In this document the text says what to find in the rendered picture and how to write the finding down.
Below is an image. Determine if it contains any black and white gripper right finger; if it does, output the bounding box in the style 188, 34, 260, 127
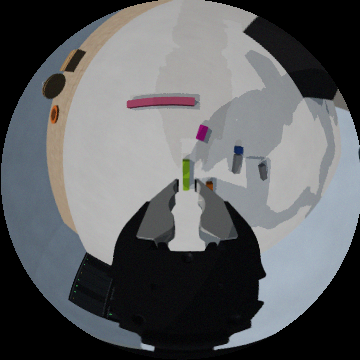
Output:
194, 179, 266, 280

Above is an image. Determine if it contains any dark grey rod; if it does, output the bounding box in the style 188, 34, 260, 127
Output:
258, 163, 267, 181
232, 154, 242, 174

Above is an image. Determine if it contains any small magenta block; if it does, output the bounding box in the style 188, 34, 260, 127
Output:
196, 125, 208, 141

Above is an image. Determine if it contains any lime green rod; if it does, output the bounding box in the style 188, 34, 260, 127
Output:
182, 159, 189, 191

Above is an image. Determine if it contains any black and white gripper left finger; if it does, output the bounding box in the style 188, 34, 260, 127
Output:
107, 179, 179, 280

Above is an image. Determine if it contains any orange rod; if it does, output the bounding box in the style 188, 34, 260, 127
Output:
206, 181, 213, 191

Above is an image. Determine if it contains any dark pink rod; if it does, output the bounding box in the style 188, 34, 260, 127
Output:
127, 97, 195, 109

